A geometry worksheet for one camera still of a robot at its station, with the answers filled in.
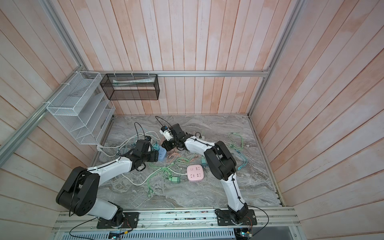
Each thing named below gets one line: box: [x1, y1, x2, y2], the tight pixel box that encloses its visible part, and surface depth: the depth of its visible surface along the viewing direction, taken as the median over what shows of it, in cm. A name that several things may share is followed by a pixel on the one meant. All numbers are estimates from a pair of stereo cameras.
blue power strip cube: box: [158, 145, 167, 161], surface depth 97 cm
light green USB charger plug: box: [168, 176, 181, 184], surface depth 85 cm
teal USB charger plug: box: [201, 156, 208, 167], surface depth 92 cm
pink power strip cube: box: [186, 164, 204, 182], surface depth 89 cm
